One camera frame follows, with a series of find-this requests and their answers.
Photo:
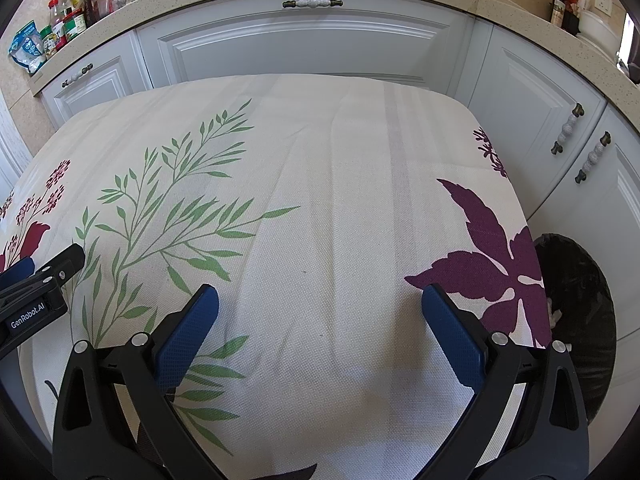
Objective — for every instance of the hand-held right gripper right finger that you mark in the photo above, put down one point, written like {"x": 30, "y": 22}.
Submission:
{"x": 452, "y": 335}

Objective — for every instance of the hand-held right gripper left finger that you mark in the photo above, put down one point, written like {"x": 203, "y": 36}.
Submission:
{"x": 187, "y": 335}

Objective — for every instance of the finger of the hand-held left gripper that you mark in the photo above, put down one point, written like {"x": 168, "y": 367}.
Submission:
{"x": 67, "y": 259}
{"x": 17, "y": 270}

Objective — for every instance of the black trash bin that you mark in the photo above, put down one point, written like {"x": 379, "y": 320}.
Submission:
{"x": 585, "y": 280}

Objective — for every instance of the white ribbed cabinet panel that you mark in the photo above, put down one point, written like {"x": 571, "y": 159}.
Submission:
{"x": 15, "y": 150}

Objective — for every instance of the small white cabinet door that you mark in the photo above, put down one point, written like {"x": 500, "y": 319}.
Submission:
{"x": 100, "y": 95}

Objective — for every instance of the floral tablecloth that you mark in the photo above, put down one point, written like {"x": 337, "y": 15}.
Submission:
{"x": 325, "y": 185}

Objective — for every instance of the blue white packet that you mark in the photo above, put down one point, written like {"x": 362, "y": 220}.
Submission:
{"x": 27, "y": 47}

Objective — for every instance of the group of condiment bottles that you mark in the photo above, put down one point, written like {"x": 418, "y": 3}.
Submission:
{"x": 100, "y": 0}

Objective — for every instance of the white cabinet drawer front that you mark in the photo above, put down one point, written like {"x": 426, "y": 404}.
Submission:
{"x": 310, "y": 45}

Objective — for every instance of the white lidded pot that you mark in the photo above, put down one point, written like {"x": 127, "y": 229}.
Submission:
{"x": 597, "y": 32}

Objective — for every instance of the dark glass bottle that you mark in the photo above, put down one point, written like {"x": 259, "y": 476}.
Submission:
{"x": 558, "y": 7}

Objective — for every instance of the red packet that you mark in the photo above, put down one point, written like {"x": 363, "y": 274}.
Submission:
{"x": 574, "y": 7}

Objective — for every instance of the white wall socket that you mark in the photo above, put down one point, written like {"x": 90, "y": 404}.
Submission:
{"x": 602, "y": 4}

